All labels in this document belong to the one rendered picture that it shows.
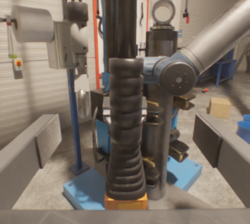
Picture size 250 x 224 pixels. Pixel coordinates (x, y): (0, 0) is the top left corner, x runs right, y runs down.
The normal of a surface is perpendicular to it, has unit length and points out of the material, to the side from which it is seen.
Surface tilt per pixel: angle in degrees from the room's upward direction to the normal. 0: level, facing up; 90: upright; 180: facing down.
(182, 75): 90
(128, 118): 90
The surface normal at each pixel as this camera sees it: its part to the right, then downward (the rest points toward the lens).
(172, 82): 0.00, 0.29
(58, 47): 0.71, 0.21
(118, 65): -0.38, 0.27
